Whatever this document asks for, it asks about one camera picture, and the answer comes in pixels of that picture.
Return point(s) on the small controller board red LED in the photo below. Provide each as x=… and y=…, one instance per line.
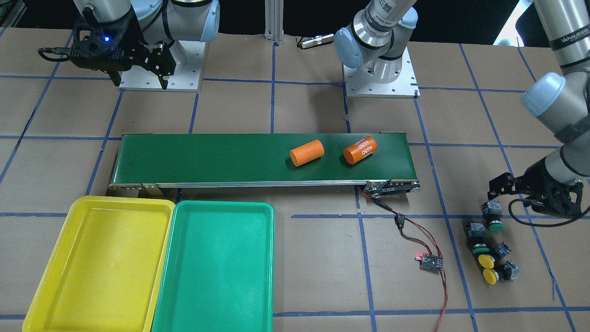
x=430, y=263

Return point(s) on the aluminium profile post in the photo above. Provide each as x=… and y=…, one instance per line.
x=273, y=17

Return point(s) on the green push button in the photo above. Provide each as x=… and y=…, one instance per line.
x=476, y=238
x=492, y=215

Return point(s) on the yellow push button upper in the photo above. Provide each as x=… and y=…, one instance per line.
x=494, y=256

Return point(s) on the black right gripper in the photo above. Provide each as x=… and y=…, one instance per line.
x=130, y=32

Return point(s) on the green conveyor belt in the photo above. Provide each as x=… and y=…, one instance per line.
x=153, y=162

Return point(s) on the green plastic tray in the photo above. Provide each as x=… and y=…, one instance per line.
x=218, y=273

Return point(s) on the orange cylinder with 4680 print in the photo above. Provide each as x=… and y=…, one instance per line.
x=360, y=150

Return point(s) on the yellow plastic tray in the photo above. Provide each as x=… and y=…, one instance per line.
x=105, y=270

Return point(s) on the yellow push button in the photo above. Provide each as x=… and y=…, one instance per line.
x=507, y=271
x=494, y=256

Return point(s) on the plain orange cylinder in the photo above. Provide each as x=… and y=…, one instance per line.
x=307, y=152

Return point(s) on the yellow push button lower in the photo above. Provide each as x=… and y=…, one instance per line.
x=507, y=271

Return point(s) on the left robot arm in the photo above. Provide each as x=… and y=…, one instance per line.
x=559, y=101

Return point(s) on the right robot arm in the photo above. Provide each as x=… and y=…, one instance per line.
x=160, y=20

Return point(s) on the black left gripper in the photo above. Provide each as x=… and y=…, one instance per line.
x=555, y=183

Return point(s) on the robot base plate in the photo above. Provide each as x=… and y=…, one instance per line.
x=383, y=78
x=185, y=65

